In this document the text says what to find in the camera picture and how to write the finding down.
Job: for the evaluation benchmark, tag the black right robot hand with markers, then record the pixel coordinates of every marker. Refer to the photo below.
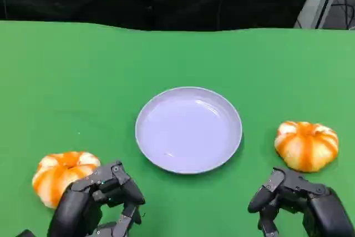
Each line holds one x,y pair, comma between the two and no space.
324,209

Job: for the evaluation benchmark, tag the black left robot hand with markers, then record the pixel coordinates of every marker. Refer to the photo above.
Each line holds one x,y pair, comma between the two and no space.
80,206

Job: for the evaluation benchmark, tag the green cloth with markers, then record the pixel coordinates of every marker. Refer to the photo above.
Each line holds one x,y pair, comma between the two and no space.
83,81

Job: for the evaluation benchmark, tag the lilac plate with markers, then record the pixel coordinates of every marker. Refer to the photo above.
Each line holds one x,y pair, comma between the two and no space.
188,130

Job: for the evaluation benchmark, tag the silver metal frame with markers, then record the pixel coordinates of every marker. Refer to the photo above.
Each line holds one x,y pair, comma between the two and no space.
321,1

